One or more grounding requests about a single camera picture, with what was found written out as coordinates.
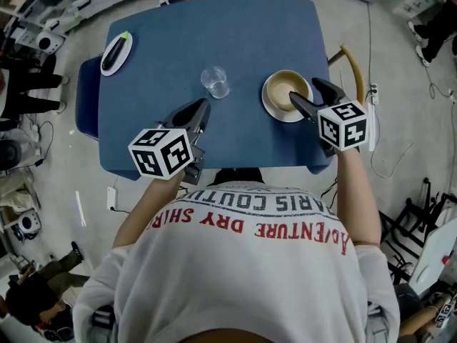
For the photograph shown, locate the black folding stand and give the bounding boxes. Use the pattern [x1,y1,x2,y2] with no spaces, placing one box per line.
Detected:
[378,177,457,289]

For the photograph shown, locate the person's left forearm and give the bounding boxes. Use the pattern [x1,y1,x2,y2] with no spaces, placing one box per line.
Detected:
[112,171,186,249]

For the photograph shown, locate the person's black trousers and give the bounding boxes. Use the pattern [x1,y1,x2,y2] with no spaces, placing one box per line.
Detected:
[210,167,267,185]

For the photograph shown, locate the clear drinking glass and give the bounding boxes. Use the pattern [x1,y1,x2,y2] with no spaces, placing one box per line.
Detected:
[200,65,230,100]

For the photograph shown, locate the white drawer cabinet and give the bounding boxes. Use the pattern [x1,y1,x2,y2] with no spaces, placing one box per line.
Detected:
[392,0,440,17]

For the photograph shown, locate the blue tablecloth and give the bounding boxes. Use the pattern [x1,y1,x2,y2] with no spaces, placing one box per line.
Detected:
[76,0,335,182]

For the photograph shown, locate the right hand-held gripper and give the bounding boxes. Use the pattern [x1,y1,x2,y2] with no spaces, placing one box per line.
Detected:
[288,77,369,157]

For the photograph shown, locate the dark purple eggplant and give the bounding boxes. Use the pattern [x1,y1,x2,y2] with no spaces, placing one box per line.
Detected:
[101,30,131,71]

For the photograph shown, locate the wooden curved-back chair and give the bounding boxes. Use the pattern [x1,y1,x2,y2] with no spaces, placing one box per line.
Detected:
[327,44,365,103]

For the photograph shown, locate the black round device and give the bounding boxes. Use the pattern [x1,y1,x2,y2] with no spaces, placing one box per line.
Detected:
[0,139,24,171]

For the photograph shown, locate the person's right forearm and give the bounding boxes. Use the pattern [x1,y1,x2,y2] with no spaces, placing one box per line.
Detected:
[333,147,381,248]

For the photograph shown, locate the tan wooden bowl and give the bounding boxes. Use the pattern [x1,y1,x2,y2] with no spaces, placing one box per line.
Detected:
[266,70,311,112]

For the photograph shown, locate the black harness buckle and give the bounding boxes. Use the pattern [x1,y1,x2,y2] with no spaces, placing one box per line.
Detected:
[91,307,115,330]
[367,300,385,335]

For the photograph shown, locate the white printed t-shirt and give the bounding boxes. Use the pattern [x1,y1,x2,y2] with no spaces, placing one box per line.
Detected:
[73,181,401,343]

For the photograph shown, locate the white round-lens device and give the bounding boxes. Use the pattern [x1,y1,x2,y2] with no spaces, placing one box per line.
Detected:
[17,211,40,234]
[35,30,65,55]

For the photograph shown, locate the white board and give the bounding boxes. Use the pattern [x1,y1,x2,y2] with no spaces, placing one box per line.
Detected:
[408,218,457,296]

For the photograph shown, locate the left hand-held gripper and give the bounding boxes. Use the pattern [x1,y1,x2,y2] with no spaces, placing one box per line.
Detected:
[128,98,211,185]

